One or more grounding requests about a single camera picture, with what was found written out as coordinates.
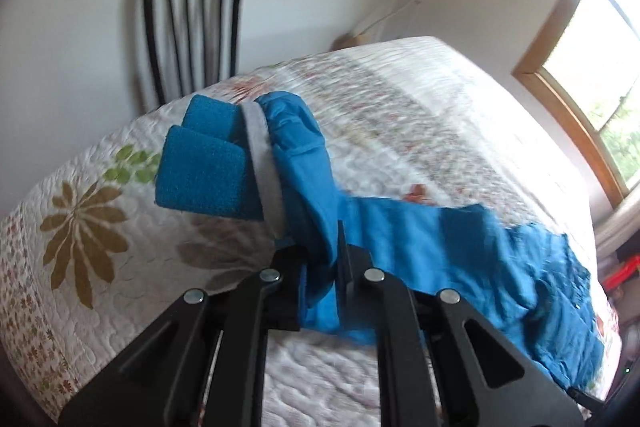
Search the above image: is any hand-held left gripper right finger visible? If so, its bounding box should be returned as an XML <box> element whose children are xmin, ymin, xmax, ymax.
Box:
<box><xmin>335</xmin><ymin>221</ymin><xmax>584</xmax><ymax>427</ymax></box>

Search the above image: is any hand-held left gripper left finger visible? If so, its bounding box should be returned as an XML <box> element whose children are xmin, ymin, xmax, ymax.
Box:
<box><xmin>59</xmin><ymin>246</ymin><xmax>309</xmax><ymax>427</ymax></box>

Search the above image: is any blue puffer jacket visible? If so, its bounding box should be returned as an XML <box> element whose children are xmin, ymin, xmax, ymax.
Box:
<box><xmin>154</xmin><ymin>91</ymin><xmax>607</xmax><ymax>395</ymax></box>

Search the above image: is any floral quilted bedspread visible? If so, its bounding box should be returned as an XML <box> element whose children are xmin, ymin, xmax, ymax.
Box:
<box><xmin>0</xmin><ymin>36</ymin><xmax>623</xmax><ymax>427</ymax></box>

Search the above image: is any brown bedside object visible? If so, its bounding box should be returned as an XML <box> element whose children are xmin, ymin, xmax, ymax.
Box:
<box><xmin>332</xmin><ymin>32</ymin><xmax>372</xmax><ymax>53</ymax></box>

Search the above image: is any white curtain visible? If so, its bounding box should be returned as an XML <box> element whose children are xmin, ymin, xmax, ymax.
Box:
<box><xmin>592</xmin><ymin>194</ymin><xmax>640</xmax><ymax>258</ymax></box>

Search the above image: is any red hanging object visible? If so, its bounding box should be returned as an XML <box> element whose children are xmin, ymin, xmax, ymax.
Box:
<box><xmin>602</xmin><ymin>254</ymin><xmax>640</xmax><ymax>293</ymax></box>

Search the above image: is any black metal chair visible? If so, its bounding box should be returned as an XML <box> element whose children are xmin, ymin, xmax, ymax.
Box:
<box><xmin>143</xmin><ymin>0</ymin><xmax>245</xmax><ymax>108</ymax></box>

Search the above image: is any wooden framed window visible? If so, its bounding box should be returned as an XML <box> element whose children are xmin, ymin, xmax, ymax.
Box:
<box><xmin>512</xmin><ymin>0</ymin><xmax>640</xmax><ymax>208</ymax></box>

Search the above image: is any white cord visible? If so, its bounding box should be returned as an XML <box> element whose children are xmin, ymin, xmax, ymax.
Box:
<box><xmin>352</xmin><ymin>0</ymin><xmax>437</xmax><ymax>36</ymax></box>

